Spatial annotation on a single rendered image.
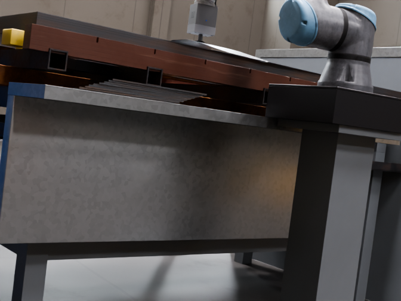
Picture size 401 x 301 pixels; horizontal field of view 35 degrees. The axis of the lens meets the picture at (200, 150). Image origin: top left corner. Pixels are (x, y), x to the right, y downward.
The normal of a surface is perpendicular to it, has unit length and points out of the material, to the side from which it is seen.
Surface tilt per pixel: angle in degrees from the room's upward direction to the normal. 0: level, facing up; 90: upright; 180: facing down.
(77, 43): 90
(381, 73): 90
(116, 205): 90
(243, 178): 90
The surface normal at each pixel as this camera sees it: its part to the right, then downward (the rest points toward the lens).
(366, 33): 0.41, 0.10
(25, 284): 0.62, 0.11
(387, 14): -0.83, -0.08
